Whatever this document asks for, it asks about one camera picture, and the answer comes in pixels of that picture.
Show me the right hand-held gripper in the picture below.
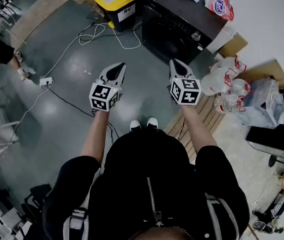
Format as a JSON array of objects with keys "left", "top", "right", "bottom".
[{"left": 168, "top": 58, "right": 202, "bottom": 106}]

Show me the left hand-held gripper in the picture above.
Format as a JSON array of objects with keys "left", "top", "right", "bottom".
[{"left": 89, "top": 62, "right": 127, "bottom": 112}]

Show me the person's right forearm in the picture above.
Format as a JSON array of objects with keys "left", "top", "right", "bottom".
[{"left": 180, "top": 104, "right": 219, "bottom": 155}]

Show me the person's left forearm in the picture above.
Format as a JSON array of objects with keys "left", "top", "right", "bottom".
[{"left": 80, "top": 108, "right": 110, "bottom": 165}]

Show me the black washing machine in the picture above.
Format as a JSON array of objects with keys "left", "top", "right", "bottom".
[{"left": 141, "top": 0, "right": 229, "bottom": 66}]

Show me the clear red-labelled plastic bottle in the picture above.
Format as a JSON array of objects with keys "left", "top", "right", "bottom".
[
  {"left": 230, "top": 78, "right": 254, "bottom": 98},
  {"left": 210, "top": 54, "right": 247, "bottom": 73}
]

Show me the wooden slat board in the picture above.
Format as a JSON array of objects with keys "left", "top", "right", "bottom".
[{"left": 163, "top": 93, "right": 227, "bottom": 165}]

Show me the white box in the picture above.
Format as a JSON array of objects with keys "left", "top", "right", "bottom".
[{"left": 206, "top": 25, "right": 238, "bottom": 55}]

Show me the person's left white shoe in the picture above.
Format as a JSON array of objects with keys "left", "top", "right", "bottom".
[{"left": 129, "top": 119, "right": 142, "bottom": 132}]

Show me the person's white shoe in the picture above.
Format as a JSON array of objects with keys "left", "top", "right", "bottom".
[
  {"left": 146, "top": 117, "right": 159, "bottom": 130},
  {"left": 129, "top": 119, "right": 142, "bottom": 132}
]

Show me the clear ribbed plastic bottle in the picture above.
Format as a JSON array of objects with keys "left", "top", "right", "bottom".
[{"left": 213, "top": 93, "right": 247, "bottom": 114}]

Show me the person's right white shoe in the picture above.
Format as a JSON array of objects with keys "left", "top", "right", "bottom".
[{"left": 146, "top": 117, "right": 159, "bottom": 130}]

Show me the small brown cardboard box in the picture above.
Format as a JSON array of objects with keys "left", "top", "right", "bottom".
[{"left": 218, "top": 32, "right": 249, "bottom": 59}]

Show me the white power strip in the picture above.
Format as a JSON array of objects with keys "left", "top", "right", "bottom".
[{"left": 39, "top": 76, "right": 55, "bottom": 89}]

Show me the black bin with yellow lid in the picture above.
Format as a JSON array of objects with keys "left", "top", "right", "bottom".
[{"left": 94, "top": 0, "right": 142, "bottom": 33}]

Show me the pink and white detergent bag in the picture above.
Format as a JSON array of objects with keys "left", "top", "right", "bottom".
[{"left": 203, "top": 0, "right": 235, "bottom": 22}]

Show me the brown cardboard sheet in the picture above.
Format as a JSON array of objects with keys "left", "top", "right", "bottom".
[{"left": 240, "top": 59, "right": 284, "bottom": 97}]

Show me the clear plastic storage box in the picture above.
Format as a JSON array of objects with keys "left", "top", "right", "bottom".
[{"left": 236, "top": 77, "right": 284, "bottom": 130}]

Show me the beige floor mat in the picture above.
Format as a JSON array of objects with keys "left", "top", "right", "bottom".
[{"left": 9, "top": 0, "right": 72, "bottom": 47}]

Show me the person's black clothed body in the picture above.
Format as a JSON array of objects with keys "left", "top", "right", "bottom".
[{"left": 42, "top": 127, "right": 250, "bottom": 240}]

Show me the black box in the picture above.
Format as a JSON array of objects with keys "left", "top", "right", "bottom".
[{"left": 245, "top": 123, "right": 284, "bottom": 162}]

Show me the black chair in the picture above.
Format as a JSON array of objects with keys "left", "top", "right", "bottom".
[{"left": 21, "top": 183, "right": 53, "bottom": 225}]

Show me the long looped white cable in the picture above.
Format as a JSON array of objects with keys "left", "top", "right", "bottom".
[{"left": 43, "top": 22, "right": 107, "bottom": 81}]

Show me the black power cable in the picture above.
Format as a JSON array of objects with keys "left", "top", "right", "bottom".
[{"left": 47, "top": 82, "right": 95, "bottom": 118}]

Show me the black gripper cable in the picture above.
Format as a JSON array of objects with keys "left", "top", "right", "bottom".
[{"left": 91, "top": 108, "right": 120, "bottom": 146}]

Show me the thin white cable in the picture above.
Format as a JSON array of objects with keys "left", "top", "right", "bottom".
[{"left": 0, "top": 80, "right": 55, "bottom": 162}]

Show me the metal table frame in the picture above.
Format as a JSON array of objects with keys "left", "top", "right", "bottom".
[{"left": 0, "top": 85, "right": 21, "bottom": 146}]

